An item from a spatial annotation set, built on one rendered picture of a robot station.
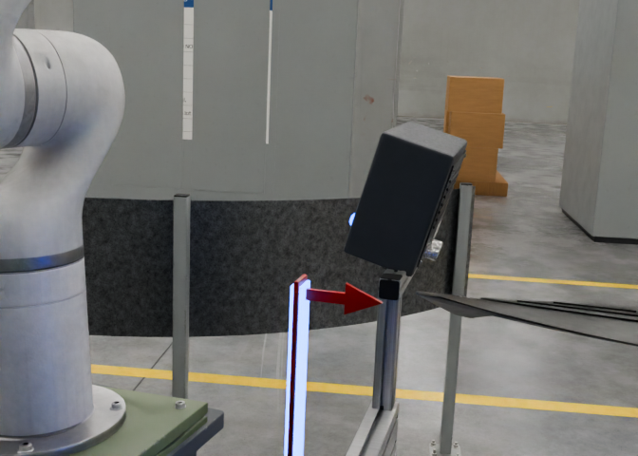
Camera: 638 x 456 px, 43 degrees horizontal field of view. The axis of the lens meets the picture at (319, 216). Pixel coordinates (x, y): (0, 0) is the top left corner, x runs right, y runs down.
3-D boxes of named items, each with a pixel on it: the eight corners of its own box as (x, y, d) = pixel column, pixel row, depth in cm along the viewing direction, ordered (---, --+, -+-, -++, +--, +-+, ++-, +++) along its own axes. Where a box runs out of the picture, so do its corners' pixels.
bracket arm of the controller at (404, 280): (399, 301, 112) (400, 280, 111) (377, 298, 113) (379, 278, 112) (421, 262, 135) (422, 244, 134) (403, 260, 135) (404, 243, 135)
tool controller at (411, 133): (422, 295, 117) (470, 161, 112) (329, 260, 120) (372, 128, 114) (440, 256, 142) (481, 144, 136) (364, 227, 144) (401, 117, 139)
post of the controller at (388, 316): (391, 411, 115) (400, 279, 112) (371, 408, 116) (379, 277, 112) (395, 403, 118) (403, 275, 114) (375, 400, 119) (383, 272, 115)
